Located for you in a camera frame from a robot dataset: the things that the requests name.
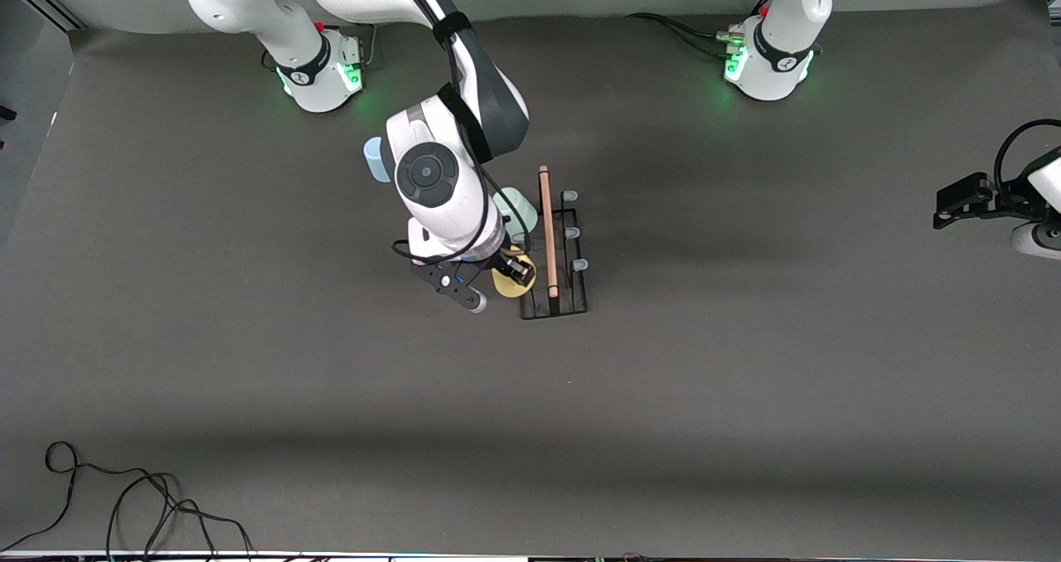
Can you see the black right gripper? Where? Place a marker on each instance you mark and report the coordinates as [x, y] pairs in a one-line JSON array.
[[507, 264]]

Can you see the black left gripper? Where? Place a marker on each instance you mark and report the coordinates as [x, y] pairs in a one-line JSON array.
[[988, 198]]

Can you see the yellow plastic cup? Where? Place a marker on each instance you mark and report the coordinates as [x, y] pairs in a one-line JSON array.
[[504, 286]]

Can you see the pale green plastic cup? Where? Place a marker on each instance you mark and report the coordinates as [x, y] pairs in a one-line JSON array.
[[522, 212]]

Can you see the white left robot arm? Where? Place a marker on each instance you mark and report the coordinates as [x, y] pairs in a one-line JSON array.
[[779, 65]]

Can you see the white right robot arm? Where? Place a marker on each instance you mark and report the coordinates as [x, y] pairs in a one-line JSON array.
[[427, 176]]

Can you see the pale blue plastic cup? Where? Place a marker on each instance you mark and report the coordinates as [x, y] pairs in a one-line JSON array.
[[373, 160]]

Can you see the dark grey table mat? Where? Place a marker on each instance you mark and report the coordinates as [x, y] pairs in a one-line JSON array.
[[663, 429]]

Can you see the small black edge fixture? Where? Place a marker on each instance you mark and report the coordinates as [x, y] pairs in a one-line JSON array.
[[7, 113]]

